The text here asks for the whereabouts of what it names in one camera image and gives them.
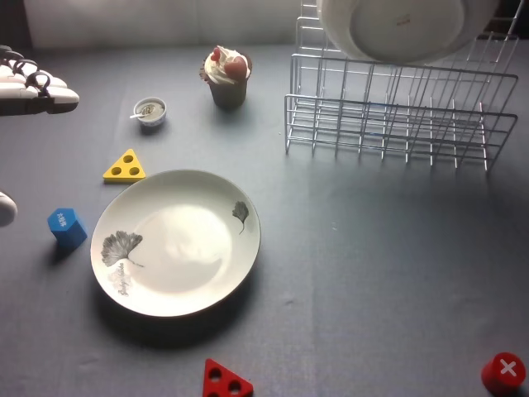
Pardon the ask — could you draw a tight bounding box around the white ceramic plate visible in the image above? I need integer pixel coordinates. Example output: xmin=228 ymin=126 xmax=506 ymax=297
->
xmin=89 ymin=168 xmax=262 ymax=318
xmin=316 ymin=0 xmax=501 ymax=65

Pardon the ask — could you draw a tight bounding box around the red cylinder block white cross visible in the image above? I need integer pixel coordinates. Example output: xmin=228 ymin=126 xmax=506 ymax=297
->
xmin=480 ymin=352 xmax=527 ymax=392

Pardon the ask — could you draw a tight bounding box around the silver wire dish rack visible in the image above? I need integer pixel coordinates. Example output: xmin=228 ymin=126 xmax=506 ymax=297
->
xmin=284 ymin=0 xmax=520 ymax=173

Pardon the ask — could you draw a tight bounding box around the toy cupcake with red heart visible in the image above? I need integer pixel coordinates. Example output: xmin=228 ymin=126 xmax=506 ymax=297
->
xmin=198 ymin=45 xmax=254 ymax=111

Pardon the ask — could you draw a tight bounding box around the blue hexagonal block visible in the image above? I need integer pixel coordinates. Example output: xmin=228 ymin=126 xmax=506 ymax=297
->
xmin=46 ymin=207 xmax=88 ymax=251

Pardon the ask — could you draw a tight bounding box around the red triangle block with holes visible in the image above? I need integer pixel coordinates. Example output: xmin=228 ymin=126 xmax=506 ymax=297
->
xmin=201 ymin=358 xmax=254 ymax=397

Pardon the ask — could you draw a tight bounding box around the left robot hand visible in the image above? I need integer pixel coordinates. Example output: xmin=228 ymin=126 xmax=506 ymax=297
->
xmin=0 ymin=44 xmax=80 ymax=227

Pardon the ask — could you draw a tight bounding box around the yellow triangle block with holes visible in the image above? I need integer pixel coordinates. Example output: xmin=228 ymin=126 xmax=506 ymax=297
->
xmin=102 ymin=148 xmax=147 ymax=184

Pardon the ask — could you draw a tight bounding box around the small white bowl olive filling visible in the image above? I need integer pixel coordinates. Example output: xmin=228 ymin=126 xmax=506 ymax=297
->
xmin=134 ymin=97 xmax=168 ymax=129

